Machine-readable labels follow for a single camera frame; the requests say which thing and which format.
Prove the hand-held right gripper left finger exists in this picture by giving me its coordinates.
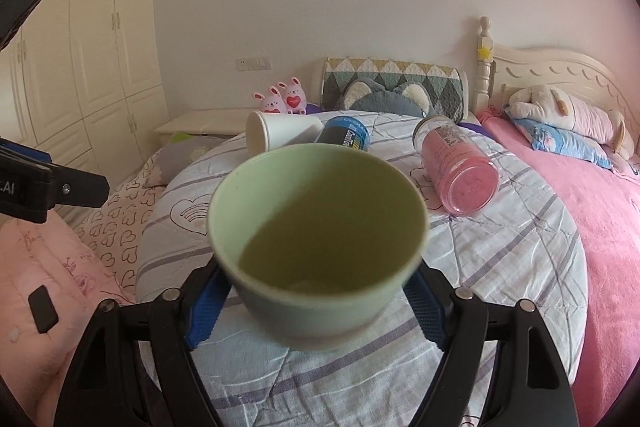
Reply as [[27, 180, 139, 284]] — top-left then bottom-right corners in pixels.
[[52, 257, 233, 427]]

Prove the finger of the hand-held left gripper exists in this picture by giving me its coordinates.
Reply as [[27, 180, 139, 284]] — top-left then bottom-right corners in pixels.
[[0, 0, 56, 54], [50, 163, 110, 208]]

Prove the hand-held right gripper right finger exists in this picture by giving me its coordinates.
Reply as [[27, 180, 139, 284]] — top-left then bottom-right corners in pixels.
[[402, 263, 576, 427]]

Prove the green cup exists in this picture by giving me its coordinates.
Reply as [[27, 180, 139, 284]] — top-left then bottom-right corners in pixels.
[[207, 143, 431, 353]]

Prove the white paper cup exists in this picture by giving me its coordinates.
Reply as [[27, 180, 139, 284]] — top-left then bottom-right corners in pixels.
[[245, 110, 325, 154]]

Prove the heart print sheet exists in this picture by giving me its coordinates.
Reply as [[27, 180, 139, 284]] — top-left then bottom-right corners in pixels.
[[75, 147, 173, 305]]

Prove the pink floral quilt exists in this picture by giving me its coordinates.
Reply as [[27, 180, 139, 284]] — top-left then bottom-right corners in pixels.
[[0, 207, 137, 410]]

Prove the cream wardrobe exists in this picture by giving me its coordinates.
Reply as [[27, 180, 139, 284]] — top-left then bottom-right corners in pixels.
[[0, 0, 169, 170]]

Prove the grey and green cushion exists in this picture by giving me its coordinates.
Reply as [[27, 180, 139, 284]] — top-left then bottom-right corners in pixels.
[[159, 133, 227, 186]]

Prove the small black block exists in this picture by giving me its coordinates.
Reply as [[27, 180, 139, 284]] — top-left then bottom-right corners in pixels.
[[27, 285, 60, 334]]

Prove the cream nightstand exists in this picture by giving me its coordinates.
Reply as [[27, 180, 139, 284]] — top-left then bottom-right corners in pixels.
[[154, 109, 261, 148]]

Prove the pink jar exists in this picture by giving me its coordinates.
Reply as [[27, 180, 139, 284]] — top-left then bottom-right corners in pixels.
[[412, 114, 501, 215]]

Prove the pink blanket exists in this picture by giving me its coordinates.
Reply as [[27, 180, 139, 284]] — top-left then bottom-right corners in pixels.
[[475, 107, 640, 427]]

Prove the blue can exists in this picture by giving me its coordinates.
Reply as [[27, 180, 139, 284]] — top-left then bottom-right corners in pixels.
[[314, 115, 371, 154]]

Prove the pink bunny toy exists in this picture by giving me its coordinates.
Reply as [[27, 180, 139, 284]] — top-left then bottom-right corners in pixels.
[[251, 86, 288, 115], [276, 77, 308, 114]]

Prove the grey bear pillow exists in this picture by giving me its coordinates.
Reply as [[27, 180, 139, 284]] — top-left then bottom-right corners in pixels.
[[334, 78, 431, 118]]

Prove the blue printed pillow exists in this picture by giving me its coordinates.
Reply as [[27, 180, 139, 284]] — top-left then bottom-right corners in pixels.
[[512, 117, 617, 171]]

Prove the diamond patterned quilted cushion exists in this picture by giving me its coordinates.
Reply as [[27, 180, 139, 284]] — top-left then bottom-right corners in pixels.
[[320, 58, 468, 122]]

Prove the white and pink plush toy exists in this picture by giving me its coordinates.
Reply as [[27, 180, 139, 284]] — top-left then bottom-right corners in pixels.
[[504, 85, 632, 158]]

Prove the cream bed headboard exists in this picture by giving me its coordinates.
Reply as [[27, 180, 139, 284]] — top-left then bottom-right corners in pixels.
[[472, 17, 640, 135]]

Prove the white wall socket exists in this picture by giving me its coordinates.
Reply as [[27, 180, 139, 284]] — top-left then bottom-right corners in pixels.
[[235, 56, 272, 72]]

